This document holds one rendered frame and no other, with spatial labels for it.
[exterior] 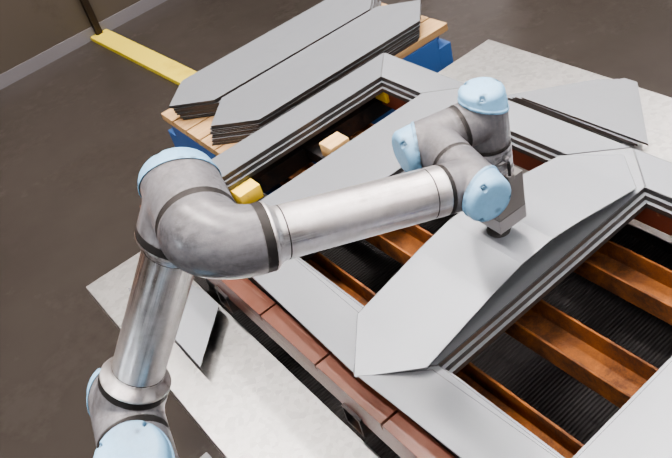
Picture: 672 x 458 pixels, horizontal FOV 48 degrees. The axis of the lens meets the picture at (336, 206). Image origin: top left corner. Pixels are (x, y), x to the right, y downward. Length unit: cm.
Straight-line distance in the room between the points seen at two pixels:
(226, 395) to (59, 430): 119
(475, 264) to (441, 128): 29
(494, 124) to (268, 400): 71
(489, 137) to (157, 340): 60
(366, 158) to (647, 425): 86
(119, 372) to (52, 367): 165
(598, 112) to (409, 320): 79
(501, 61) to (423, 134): 105
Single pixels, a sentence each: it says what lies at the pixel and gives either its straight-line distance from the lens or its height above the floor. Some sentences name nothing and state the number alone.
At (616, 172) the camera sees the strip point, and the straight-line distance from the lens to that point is 160.
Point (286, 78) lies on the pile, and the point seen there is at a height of 85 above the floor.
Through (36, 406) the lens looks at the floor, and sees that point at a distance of 282.
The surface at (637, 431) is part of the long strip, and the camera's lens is 122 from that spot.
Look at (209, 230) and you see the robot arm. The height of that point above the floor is 128.
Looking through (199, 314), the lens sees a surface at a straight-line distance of 171.
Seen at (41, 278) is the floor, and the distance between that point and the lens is 331.
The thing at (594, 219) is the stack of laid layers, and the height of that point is 85.
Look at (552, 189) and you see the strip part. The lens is 152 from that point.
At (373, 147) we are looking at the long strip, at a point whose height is 85.
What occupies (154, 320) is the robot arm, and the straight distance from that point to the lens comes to 118.
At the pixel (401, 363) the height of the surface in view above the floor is 86.
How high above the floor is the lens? 187
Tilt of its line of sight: 38 degrees down
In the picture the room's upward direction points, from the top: 16 degrees counter-clockwise
